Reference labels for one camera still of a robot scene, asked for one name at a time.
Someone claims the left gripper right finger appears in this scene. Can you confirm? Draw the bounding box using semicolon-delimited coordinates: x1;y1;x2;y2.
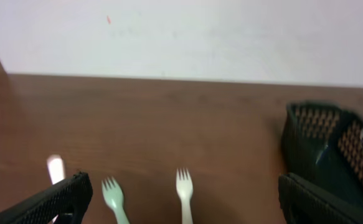
278;173;363;224

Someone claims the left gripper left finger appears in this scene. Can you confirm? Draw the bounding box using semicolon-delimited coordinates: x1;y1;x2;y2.
0;172;93;224

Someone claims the white fork far left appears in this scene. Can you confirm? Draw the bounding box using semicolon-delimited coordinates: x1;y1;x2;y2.
46;154;66;224

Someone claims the mint green plastic fork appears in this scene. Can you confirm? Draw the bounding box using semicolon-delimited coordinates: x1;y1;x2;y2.
101;177;130;224

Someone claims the black plastic basket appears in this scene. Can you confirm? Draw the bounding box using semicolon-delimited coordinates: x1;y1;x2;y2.
281;101;363;210

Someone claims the white fork near basket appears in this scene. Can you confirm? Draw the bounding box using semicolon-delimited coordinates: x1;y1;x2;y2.
176;168;193;224

